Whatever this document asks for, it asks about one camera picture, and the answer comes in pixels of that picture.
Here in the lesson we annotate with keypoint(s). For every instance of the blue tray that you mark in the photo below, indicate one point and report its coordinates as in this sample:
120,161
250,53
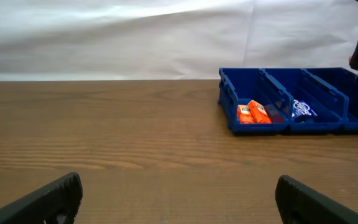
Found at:
253,129

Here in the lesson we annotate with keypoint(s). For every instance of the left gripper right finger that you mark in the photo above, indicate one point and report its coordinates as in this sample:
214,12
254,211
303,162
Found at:
306,208

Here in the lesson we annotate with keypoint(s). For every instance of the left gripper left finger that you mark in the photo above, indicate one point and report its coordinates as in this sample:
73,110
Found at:
42,205

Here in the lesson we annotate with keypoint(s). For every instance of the orange candy box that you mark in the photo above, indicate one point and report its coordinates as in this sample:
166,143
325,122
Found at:
244,116
259,113

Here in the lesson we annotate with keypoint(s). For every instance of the blue candy pack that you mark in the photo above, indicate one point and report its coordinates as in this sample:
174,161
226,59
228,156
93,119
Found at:
303,109

